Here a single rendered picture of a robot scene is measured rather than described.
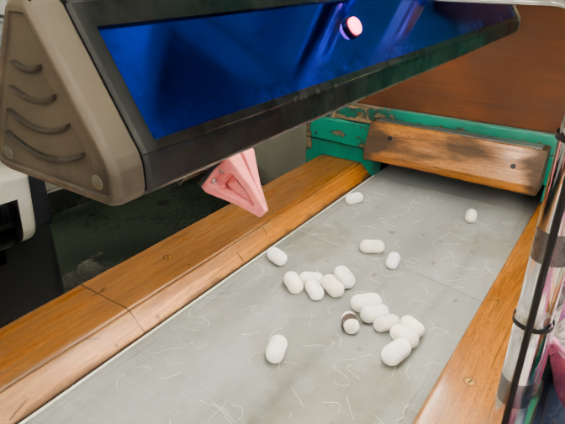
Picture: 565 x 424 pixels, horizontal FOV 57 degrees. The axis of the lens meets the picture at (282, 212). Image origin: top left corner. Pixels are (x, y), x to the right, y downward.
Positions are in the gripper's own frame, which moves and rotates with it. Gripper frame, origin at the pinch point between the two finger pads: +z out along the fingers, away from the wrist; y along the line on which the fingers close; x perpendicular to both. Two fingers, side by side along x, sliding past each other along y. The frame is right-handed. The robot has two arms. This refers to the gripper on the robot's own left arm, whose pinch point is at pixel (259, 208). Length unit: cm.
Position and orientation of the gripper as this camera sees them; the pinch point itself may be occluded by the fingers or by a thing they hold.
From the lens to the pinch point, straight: 61.1
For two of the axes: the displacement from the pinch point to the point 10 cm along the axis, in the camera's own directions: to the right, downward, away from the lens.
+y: 5.7, -3.6, 7.4
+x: -5.3, 5.3, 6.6
